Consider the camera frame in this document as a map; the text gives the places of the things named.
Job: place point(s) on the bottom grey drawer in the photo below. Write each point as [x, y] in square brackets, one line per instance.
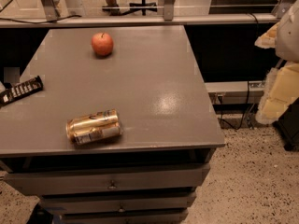
[163, 216]

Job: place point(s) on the dark snack bar wrapper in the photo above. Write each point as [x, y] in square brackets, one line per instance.
[21, 90]

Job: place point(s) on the metal frame rail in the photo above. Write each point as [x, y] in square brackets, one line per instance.
[119, 21]

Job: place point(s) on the orange soda can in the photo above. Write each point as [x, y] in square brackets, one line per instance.
[94, 127]

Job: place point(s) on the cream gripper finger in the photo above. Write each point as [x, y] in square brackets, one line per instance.
[268, 39]
[281, 90]

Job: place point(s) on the black office chair base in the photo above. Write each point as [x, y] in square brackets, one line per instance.
[143, 6]

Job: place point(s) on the middle grey drawer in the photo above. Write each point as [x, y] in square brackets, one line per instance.
[119, 203]

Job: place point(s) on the grey drawer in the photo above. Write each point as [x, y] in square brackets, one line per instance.
[114, 179]
[163, 216]
[119, 203]

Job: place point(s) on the red apple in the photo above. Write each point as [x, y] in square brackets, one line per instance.
[102, 44]

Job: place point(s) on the top grey drawer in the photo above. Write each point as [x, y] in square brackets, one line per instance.
[114, 179]

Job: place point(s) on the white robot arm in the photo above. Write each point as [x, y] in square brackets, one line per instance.
[287, 41]

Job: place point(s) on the grey drawer cabinet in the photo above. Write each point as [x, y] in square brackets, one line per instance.
[124, 139]

